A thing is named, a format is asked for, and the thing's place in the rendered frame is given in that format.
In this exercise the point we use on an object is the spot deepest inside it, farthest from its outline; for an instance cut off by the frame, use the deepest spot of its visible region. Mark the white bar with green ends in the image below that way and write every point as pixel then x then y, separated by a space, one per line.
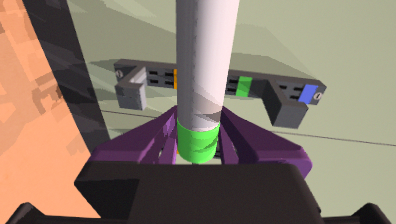
pixel 204 37

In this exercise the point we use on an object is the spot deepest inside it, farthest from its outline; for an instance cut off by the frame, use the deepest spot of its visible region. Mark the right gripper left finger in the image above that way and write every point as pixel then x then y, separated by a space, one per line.
pixel 143 143

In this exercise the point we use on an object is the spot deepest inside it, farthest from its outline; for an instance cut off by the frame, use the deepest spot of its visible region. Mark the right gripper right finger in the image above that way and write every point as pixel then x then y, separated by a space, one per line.
pixel 256 145

